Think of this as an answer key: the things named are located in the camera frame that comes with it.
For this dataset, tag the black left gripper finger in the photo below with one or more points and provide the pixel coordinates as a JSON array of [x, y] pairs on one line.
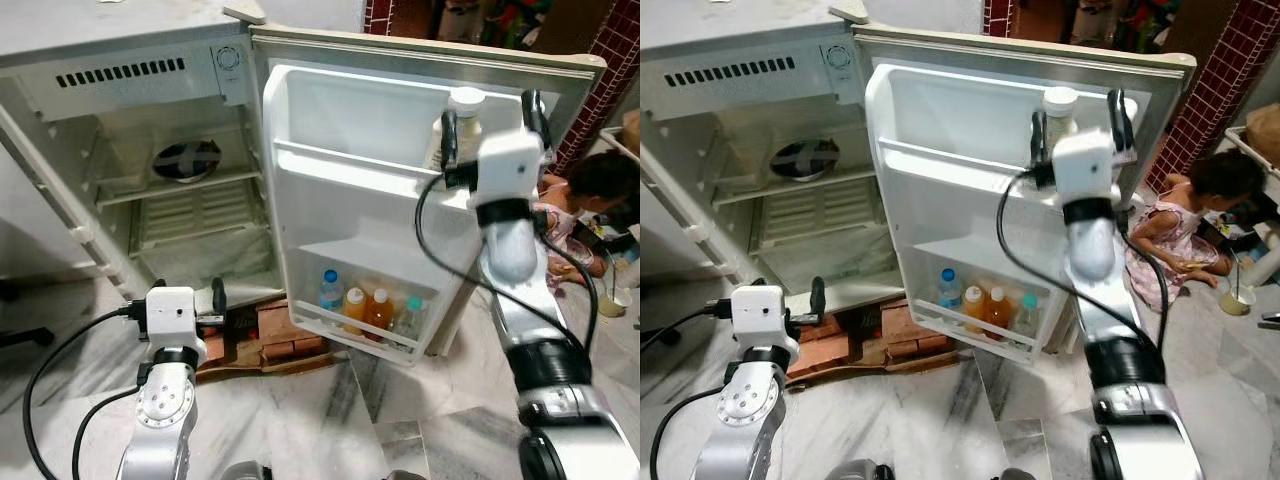
[[817, 296], [219, 297]]

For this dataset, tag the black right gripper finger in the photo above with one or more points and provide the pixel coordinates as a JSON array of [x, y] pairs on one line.
[[1122, 115], [450, 140], [536, 115], [1038, 140]]

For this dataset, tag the white lidded jar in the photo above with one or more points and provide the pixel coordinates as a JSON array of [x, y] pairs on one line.
[[468, 115], [1060, 108]]

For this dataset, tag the silver fridge door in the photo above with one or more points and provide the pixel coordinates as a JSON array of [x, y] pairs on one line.
[[350, 120], [960, 120]]

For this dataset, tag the silver mini fridge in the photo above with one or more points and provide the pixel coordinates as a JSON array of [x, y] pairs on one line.
[[740, 30], [130, 30]]

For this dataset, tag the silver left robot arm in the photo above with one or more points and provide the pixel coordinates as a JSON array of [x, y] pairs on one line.
[[160, 420], [745, 420]]

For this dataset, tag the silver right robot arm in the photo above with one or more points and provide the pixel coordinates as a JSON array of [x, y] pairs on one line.
[[1130, 360], [545, 360]]

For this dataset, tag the red brick fridge base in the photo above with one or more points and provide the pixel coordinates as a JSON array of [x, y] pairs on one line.
[[885, 335], [290, 335]]

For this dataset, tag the clear fridge shelf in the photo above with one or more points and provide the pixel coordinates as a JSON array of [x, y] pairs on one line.
[[800, 187], [180, 187]]

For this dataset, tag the round fridge thermostat dial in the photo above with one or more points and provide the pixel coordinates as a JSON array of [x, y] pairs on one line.
[[838, 57], [230, 58]]

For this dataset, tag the child in pink dress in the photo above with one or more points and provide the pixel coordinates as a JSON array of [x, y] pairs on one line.
[[1165, 235], [600, 185]]

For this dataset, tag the cluttered shop shelf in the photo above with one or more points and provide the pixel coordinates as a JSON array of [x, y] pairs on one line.
[[510, 20], [1140, 20]]

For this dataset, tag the wooden board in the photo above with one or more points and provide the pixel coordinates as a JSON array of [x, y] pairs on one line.
[[900, 362], [300, 362]]

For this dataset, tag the blue cap water bottle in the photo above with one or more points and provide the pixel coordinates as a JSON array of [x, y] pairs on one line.
[[949, 291], [331, 292]]

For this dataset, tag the orange juice bottle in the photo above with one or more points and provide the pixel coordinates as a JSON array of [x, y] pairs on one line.
[[354, 312], [973, 311], [379, 313], [998, 312]]

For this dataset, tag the teal cap clear bottle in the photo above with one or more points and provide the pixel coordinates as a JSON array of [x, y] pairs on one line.
[[411, 318], [1028, 316]]

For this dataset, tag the cream cup with stick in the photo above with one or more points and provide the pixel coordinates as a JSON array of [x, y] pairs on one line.
[[1237, 300], [612, 303]]

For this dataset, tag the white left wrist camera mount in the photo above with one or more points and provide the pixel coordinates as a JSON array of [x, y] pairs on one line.
[[762, 320], [175, 320]]

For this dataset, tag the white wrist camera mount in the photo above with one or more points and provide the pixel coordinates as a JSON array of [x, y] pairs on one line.
[[175, 320], [1085, 163], [762, 320], [510, 165]]

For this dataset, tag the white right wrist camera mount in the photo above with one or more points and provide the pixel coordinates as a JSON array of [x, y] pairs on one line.
[[510, 165], [1085, 163]]

